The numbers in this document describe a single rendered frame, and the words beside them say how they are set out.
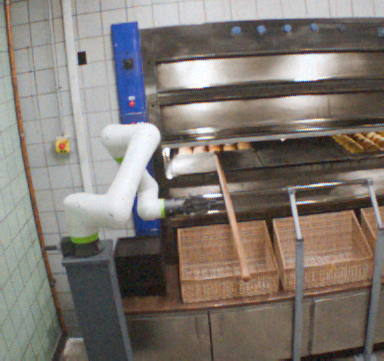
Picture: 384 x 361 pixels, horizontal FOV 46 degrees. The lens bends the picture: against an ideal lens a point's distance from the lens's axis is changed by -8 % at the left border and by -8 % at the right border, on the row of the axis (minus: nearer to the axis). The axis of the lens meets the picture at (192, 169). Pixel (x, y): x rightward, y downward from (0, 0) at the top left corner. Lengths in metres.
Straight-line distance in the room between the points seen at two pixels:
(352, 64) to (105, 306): 2.02
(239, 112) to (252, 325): 1.26
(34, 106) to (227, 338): 1.83
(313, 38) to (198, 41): 0.70
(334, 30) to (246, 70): 0.62
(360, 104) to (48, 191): 2.06
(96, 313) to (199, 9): 1.78
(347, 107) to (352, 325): 1.36
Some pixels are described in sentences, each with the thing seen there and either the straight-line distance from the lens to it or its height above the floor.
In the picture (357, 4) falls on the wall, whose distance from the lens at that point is 3.05.
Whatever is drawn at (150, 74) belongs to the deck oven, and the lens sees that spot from 2.87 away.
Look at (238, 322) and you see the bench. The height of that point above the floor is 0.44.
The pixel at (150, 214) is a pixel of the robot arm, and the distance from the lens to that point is 2.41.
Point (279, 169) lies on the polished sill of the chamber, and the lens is 3.02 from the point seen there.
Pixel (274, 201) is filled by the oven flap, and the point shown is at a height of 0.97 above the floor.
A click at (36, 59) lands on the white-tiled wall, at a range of 3.00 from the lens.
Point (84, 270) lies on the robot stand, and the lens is 2.00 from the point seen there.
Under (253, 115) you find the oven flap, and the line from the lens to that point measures 2.91.
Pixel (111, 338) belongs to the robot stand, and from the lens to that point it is 2.17.
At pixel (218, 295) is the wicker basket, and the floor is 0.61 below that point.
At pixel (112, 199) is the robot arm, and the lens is 1.86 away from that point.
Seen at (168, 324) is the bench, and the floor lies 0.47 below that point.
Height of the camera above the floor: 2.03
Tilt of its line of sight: 16 degrees down
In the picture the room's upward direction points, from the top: 5 degrees counter-clockwise
